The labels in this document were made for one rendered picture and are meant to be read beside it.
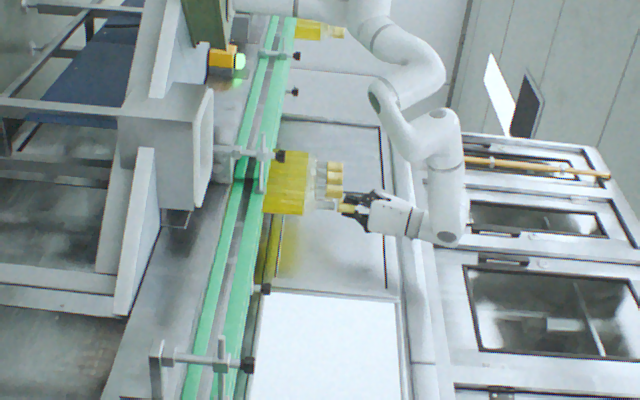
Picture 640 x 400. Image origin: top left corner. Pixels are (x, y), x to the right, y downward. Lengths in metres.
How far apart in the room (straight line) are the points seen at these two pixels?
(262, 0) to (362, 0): 0.25
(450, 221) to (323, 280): 0.36
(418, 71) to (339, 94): 6.75
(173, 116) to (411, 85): 0.50
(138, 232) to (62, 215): 0.61
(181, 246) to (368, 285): 0.49
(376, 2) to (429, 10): 6.33
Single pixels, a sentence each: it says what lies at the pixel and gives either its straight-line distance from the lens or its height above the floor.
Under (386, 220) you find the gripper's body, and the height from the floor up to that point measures 1.27.
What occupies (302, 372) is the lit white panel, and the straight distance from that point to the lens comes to 1.47.
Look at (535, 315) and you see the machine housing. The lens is 1.81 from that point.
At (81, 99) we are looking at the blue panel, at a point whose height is 0.44.
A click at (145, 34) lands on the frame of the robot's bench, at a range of 1.57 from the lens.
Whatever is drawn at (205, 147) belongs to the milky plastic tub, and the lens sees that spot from 1.57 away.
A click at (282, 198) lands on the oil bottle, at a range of 1.68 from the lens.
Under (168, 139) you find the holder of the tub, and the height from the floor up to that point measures 0.78.
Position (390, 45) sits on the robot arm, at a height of 1.21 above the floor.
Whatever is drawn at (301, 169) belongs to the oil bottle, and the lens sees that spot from 1.79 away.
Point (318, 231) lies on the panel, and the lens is 1.83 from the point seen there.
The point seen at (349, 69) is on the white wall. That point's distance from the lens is 8.05.
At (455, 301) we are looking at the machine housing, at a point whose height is 1.48.
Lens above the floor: 1.06
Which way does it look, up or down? 2 degrees up
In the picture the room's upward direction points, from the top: 96 degrees clockwise
